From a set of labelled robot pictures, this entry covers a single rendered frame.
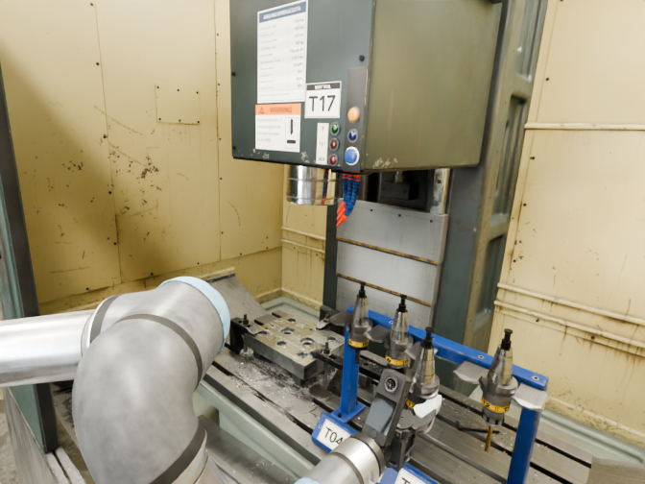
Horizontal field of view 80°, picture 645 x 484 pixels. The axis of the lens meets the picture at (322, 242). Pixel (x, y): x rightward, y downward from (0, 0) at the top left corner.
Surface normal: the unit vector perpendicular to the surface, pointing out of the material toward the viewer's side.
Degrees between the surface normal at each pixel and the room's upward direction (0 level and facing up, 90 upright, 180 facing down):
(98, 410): 60
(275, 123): 90
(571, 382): 90
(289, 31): 90
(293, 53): 90
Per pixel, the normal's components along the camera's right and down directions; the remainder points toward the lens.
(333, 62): -0.66, 0.16
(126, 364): 0.18, -0.63
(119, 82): 0.75, 0.20
